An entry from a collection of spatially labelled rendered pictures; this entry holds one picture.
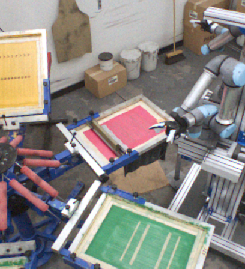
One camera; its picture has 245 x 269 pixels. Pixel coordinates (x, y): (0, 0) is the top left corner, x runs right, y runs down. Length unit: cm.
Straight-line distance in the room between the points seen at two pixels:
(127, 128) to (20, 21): 200
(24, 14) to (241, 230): 325
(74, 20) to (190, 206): 266
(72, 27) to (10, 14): 80
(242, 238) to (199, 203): 50
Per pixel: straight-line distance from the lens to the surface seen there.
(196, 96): 206
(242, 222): 328
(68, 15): 444
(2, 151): 240
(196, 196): 339
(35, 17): 431
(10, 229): 238
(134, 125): 292
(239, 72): 197
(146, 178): 373
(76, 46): 464
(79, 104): 475
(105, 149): 273
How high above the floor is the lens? 293
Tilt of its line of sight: 45 degrees down
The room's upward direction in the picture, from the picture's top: 3 degrees counter-clockwise
